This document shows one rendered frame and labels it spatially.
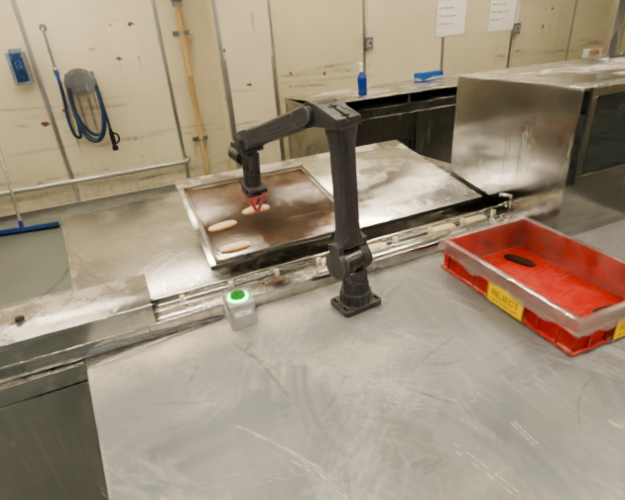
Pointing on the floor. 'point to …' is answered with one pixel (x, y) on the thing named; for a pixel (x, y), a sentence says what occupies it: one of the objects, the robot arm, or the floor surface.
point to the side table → (379, 401)
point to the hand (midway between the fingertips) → (255, 207)
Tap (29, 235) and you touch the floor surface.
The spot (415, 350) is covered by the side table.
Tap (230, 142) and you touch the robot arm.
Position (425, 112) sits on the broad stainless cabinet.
